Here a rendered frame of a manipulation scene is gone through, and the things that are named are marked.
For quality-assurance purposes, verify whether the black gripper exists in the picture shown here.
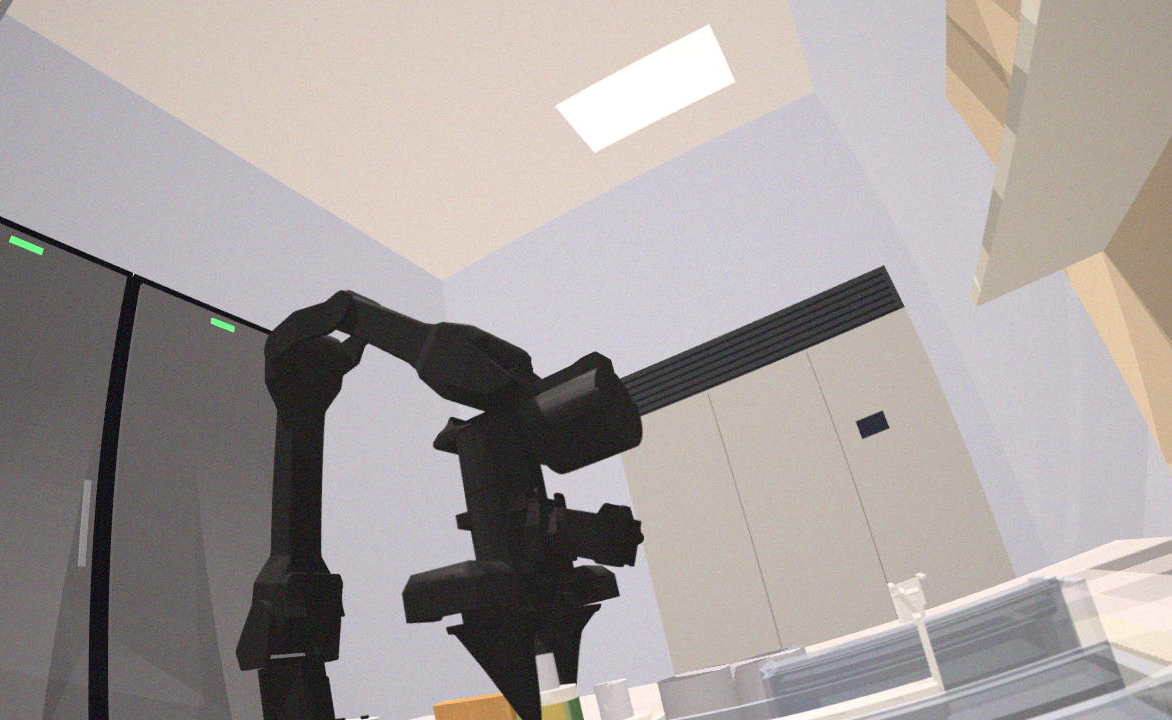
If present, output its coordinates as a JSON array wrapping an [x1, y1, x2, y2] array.
[[402, 482, 620, 720]]

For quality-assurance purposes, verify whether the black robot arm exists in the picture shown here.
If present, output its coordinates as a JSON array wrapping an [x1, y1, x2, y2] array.
[[236, 290, 643, 720]]

